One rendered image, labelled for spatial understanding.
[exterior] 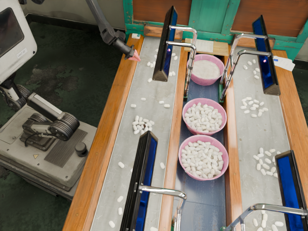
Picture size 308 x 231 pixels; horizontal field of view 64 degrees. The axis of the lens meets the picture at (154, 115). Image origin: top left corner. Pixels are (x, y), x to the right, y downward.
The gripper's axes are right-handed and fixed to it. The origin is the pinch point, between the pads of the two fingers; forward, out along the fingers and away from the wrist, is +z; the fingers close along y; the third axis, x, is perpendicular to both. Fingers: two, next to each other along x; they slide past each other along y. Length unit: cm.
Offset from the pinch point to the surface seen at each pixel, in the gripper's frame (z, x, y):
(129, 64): 0.0, 12.3, 5.3
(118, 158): 9, 8, -66
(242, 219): 37, -46, -95
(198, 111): 40, -18, -27
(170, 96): 26.0, -6.3, -17.0
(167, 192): 5, -38, -95
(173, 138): 28, -11, -51
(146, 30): 0.5, 3.4, 37.7
